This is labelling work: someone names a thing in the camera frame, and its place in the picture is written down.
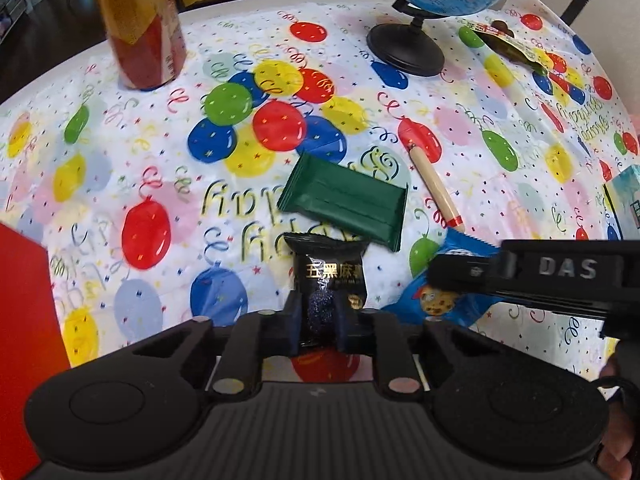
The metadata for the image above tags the blue cookie snack packet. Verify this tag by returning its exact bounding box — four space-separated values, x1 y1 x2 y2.
382 229 501 327

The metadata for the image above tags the green snack packet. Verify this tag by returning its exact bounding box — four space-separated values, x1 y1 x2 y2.
278 153 408 252

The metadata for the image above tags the orange juice bottle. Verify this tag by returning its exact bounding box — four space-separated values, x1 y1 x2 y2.
96 0 186 90

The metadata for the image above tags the balloon pattern tablecloth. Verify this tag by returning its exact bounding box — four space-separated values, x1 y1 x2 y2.
1 0 639 365

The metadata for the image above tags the red and white cardboard box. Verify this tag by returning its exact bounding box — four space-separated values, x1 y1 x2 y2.
1 226 70 479

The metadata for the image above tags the person right hand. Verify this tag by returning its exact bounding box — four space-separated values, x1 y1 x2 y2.
596 386 636 480

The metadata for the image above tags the black sesame snack packet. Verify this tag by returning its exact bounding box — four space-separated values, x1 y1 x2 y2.
283 233 369 350

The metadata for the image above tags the dark wrapper near globe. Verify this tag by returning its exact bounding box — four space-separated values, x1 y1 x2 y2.
471 20 548 75

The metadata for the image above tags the sausage stick snack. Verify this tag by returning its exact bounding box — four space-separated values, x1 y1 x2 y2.
408 143 465 232

